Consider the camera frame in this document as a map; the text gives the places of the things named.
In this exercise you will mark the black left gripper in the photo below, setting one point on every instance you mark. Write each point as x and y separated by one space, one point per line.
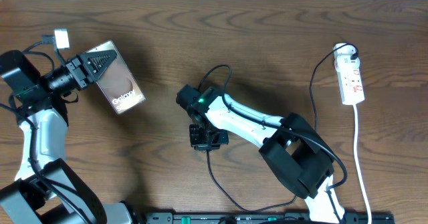
81 71

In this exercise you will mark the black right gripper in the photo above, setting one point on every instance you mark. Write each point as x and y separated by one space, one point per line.
198 144

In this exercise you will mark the bronze Galaxy smartphone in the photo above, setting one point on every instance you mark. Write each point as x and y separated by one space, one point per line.
117 83

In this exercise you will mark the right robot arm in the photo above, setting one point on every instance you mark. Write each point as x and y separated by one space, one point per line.
294 152

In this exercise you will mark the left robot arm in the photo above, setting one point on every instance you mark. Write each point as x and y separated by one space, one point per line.
46 189

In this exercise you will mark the white USB charger plug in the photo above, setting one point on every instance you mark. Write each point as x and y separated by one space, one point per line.
346 49

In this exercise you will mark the white power strip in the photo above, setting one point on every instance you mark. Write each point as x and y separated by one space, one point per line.
349 79

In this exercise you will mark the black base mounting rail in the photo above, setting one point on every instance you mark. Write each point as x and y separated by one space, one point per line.
170 218

